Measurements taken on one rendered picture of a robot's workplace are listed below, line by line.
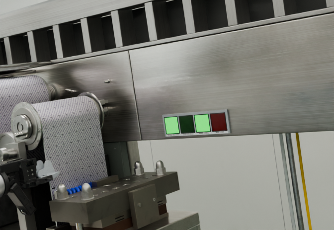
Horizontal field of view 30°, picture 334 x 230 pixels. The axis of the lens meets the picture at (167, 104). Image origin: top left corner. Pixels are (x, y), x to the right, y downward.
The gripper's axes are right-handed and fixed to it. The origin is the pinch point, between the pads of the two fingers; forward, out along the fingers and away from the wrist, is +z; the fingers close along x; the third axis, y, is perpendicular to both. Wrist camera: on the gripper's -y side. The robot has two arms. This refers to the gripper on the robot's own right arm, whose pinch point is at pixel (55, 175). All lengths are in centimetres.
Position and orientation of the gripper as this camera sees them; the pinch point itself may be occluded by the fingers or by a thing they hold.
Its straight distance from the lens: 192.6
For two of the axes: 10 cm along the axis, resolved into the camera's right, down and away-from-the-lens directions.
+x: -7.5, 0.7, 6.5
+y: -1.4, -9.9, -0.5
